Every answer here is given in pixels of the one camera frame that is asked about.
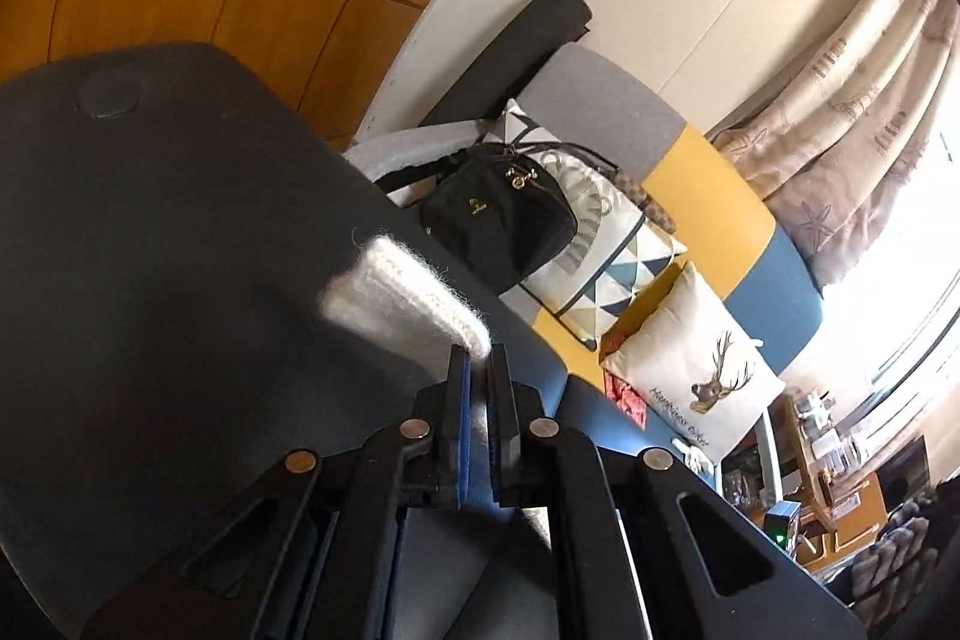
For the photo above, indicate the white glove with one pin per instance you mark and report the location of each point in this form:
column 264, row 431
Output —
column 694, row 455

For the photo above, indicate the dark fluffy cloth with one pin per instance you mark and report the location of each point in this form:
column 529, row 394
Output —
column 892, row 557

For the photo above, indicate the white knit sweater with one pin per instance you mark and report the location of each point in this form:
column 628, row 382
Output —
column 397, row 291

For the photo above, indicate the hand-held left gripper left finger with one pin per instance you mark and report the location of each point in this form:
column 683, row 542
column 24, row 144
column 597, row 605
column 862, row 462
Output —
column 463, row 419

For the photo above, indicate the window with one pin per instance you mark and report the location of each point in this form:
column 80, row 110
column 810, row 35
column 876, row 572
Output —
column 900, row 310

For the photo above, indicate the geometric print cushion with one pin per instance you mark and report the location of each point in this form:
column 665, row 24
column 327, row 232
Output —
column 615, row 257

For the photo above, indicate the brown checkered bag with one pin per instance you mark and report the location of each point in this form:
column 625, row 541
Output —
column 649, row 201

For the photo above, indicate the deer print cushion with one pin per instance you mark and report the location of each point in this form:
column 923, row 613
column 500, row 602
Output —
column 675, row 347

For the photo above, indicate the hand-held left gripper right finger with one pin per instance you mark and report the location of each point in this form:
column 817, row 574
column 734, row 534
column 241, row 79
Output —
column 495, row 430

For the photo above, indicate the wooden shelf with items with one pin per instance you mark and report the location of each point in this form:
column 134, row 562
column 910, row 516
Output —
column 825, row 460

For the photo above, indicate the black handbag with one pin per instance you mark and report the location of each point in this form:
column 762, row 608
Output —
column 495, row 220

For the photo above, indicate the beige printed curtain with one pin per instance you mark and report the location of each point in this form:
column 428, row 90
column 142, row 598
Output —
column 847, row 108

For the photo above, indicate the grey yellow blue sofa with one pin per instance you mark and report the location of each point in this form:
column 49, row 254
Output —
column 705, row 190

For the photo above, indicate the pink cloth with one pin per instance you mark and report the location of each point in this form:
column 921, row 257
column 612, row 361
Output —
column 626, row 400

